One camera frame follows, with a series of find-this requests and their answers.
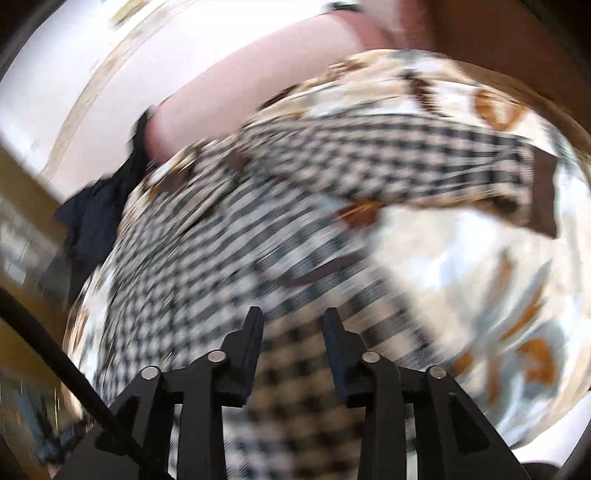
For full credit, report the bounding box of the wooden wardrobe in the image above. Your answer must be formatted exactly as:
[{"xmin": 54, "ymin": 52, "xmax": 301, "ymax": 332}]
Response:
[{"xmin": 0, "ymin": 141, "xmax": 77, "ymax": 416}]

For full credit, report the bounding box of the pink pillow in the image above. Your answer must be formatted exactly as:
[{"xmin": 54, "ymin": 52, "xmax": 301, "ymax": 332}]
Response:
[{"xmin": 147, "ymin": 9, "xmax": 416, "ymax": 163}]

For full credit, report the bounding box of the thick black cable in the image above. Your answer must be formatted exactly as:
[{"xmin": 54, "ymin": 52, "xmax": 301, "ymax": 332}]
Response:
[{"xmin": 0, "ymin": 288, "xmax": 174, "ymax": 480}]

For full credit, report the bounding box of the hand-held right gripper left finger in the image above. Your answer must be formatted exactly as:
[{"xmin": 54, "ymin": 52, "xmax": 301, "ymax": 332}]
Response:
[{"xmin": 55, "ymin": 306, "xmax": 264, "ymax": 480}]

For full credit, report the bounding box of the leaf print blanket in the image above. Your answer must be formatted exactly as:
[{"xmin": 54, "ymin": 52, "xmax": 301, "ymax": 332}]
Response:
[{"xmin": 65, "ymin": 48, "xmax": 591, "ymax": 467}]

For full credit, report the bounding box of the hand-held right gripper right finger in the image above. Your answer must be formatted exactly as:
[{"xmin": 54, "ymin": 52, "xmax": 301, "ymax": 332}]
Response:
[{"xmin": 322, "ymin": 306, "xmax": 532, "ymax": 480}]

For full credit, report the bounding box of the black white checkered garment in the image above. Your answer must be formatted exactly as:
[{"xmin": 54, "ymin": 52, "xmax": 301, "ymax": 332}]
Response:
[{"xmin": 92, "ymin": 113, "xmax": 561, "ymax": 480}]

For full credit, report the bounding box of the dark cloth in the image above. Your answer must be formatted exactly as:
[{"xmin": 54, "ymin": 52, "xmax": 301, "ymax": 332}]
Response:
[{"xmin": 54, "ymin": 111, "xmax": 158, "ymax": 303}]

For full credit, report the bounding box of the brown wooden headboard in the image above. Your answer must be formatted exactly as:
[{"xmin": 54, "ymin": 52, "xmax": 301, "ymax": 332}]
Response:
[{"xmin": 429, "ymin": 0, "xmax": 591, "ymax": 132}]

